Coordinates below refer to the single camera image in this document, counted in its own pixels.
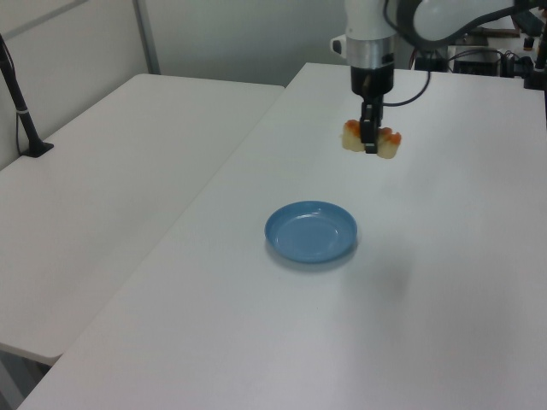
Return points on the black clamp stand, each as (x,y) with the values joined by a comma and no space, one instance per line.
(534,77)

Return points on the bread slice with orange topping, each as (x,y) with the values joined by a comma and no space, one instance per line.
(389,145)

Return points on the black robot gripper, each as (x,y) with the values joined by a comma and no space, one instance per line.
(372,81)

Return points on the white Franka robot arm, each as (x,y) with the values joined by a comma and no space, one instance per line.
(369,30)

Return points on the blue round plate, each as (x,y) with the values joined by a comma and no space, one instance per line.
(310,230)

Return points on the black camera stand pole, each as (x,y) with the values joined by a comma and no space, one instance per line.
(19,107)

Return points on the black electronics box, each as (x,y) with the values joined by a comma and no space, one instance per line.
(476,62)

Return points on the small black device box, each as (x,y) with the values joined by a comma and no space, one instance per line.
(431,64)

